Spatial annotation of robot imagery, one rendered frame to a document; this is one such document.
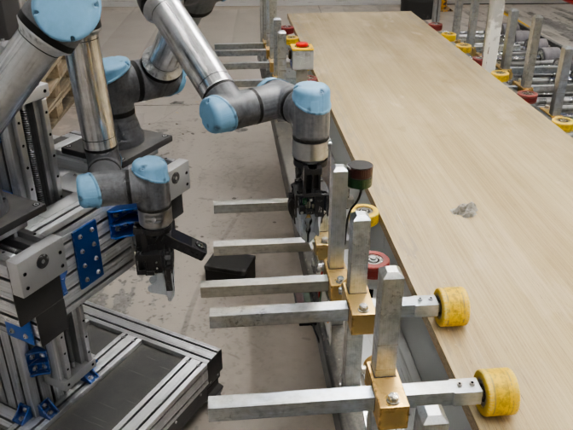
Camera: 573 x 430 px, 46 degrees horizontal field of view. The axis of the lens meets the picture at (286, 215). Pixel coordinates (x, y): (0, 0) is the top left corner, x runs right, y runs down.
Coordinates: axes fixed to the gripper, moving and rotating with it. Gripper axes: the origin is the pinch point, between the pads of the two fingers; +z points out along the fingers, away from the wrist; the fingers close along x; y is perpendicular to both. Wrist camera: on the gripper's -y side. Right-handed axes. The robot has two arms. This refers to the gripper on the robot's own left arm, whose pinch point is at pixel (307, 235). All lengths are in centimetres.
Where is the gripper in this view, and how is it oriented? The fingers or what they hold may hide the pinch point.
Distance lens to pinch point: 150.2
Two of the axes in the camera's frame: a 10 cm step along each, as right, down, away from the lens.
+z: 0.0, 8.8, 4.8
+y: 0.8, 4.8, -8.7
